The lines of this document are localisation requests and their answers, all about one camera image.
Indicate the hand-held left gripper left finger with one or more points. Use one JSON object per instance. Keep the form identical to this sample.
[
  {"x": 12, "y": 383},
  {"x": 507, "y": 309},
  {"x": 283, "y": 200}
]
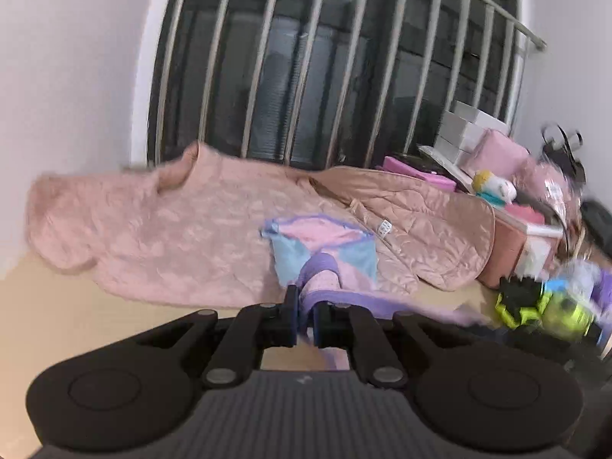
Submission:
[{"x": 290, "y": 318}]

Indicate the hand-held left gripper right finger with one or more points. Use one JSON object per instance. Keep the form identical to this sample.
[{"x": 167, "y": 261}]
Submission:
[{"x": 319, "y": 326}]

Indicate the pink blue purple small garment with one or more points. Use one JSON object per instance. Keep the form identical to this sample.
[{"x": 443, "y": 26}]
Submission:
[{"x": 325, "y": 234}]

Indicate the pink quilted jacket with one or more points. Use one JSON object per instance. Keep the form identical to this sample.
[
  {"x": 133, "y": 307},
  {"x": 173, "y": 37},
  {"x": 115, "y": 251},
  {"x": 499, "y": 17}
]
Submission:
[{"x": 167, "y": 229}]

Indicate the black neon yellow glove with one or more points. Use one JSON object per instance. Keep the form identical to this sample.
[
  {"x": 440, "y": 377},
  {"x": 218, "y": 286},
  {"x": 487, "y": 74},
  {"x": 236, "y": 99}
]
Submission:
[{"x": 516, "y": 296}]

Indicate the yellow white blue plush toy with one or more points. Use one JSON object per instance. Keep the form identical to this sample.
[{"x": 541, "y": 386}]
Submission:
[{"x": 497, "y": 186}]

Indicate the magenta flat case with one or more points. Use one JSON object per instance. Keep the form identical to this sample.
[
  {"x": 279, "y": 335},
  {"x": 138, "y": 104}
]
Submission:
[{"x": 523, "y": 213}]

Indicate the stack of white boxes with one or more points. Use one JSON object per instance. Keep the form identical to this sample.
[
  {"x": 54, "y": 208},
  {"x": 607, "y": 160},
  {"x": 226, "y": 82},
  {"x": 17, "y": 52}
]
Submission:
[{"x": 459, "y": 129}]

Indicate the pink pouch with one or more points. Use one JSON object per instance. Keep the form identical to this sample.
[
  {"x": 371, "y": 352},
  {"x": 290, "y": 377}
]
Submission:
[{"x": 502, "y": 153}]

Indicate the neon yellow object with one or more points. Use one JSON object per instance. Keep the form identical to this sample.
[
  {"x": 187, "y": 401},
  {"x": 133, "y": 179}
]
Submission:
[{"x": 571, "y": 311}]

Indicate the metal window railing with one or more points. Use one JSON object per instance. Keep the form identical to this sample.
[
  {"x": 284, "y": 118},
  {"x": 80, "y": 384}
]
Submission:
[{"x": 483, "y": 0}]

